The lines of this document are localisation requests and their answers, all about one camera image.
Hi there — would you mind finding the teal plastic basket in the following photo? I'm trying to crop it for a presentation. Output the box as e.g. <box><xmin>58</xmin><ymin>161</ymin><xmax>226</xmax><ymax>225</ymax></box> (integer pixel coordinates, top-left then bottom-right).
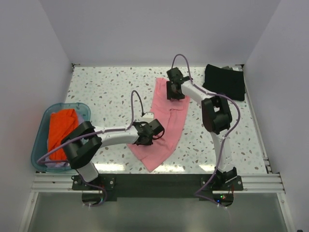
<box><xmin>31</xmin><ymin>102</ymin><xmax>91</xmax><ymax>173</ymax></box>

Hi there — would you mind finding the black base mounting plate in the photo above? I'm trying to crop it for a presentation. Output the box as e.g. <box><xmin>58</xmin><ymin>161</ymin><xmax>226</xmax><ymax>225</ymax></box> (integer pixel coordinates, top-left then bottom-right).
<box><xmin>71</xmin><ymin>174</ymin><xmax>244</xmax><ymax>206</ymax></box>

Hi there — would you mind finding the pink t-shirt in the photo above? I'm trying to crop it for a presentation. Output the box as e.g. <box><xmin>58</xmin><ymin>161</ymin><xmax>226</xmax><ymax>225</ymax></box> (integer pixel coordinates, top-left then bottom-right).
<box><xmin>128</xmin><ymin>78</ymin><xmax>190</xmax><ymax>172</ymax></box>

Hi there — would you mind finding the orange t-shirt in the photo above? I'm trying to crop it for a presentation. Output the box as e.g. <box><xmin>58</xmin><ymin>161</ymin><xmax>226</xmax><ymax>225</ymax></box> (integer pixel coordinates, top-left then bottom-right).
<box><xmin>48</xmin><ymin>109</ymin><xmax>79</xmax><ymax>152</ymax></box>

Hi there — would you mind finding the aluminium frame rail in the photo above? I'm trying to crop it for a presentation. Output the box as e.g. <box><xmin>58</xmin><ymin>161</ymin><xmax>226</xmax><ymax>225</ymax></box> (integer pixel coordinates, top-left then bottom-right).
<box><xmin>31</xmin><ymin>154</ymin><xmax>287</xmax><ymax>194</ymax></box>

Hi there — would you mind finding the purple cable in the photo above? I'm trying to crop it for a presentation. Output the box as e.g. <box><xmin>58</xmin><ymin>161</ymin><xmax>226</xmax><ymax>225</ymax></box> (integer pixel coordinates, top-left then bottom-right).
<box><xmin>171</xmin><ymin>54</ymin><xmax>241</xmax><ymax>203</ymax></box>
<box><xmin>36</xmin><ymin>90</ymin><xmax>155</xmax><ymax>207</ymax></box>

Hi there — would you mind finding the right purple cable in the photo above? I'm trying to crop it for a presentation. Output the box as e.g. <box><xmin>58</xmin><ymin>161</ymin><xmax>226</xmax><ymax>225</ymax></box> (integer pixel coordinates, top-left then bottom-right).
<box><xmin>171</xmin><ymin>54</ymin><xmax>241</xmax><ymax>203</ymax></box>

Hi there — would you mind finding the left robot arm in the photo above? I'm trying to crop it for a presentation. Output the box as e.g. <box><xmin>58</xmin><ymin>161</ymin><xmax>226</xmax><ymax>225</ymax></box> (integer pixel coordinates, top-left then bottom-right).
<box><xmin>60</xmin><ymin>119</ymin><xmax>165</xmax><ymax>189</ymax></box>

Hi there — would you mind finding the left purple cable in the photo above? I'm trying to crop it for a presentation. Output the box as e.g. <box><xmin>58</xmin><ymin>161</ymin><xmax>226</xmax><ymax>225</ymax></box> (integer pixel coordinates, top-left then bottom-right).
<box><xmin>36</xmin><ymin>90</ymin><xmax>155</xmax><ymax>207</ymax></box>

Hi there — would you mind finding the folded black t-shirt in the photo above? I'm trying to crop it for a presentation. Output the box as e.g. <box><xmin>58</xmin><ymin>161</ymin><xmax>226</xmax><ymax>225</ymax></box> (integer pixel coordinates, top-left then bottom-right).
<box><xmin>202</xmin><ymin>64</ymin><xmax>245</xmax><ymax>102</ymax></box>

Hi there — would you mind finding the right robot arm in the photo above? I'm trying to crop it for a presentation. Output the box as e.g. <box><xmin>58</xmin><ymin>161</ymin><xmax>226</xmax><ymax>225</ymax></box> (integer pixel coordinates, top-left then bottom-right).
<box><xmin>167</xmin><ymin>68</ymin><xmax>240</xmax><ymax>190</ymax></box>

